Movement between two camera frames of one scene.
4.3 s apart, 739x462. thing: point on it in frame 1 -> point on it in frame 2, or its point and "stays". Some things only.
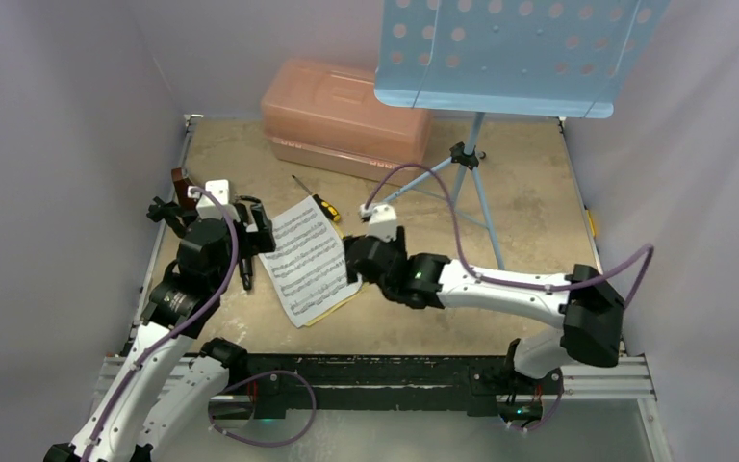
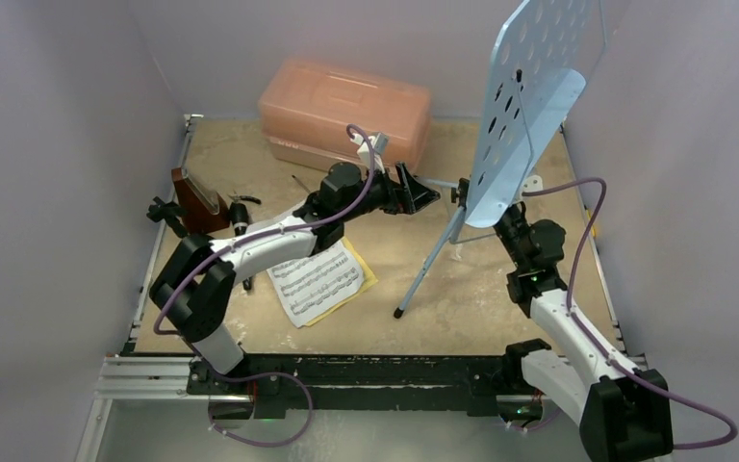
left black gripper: (255, 242) -> (396, 201)
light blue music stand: (569, 58) -> (543, 56)
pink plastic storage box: (331, 117) stays
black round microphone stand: (170, 212) stays
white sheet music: (308, 266) stays
